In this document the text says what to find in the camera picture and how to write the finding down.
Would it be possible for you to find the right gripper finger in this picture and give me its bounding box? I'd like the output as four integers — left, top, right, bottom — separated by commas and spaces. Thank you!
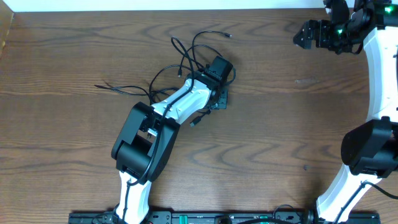
298, 20, 317, 34
293, 29, 313, 49

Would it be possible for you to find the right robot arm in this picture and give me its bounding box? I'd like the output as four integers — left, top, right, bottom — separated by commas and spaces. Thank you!
293, 0, 397, 223

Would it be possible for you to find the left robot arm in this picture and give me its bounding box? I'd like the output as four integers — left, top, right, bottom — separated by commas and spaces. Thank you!
111, 56, 236, 223

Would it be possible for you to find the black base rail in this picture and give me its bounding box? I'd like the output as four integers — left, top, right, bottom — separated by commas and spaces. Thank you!
67, 210, 382, 224

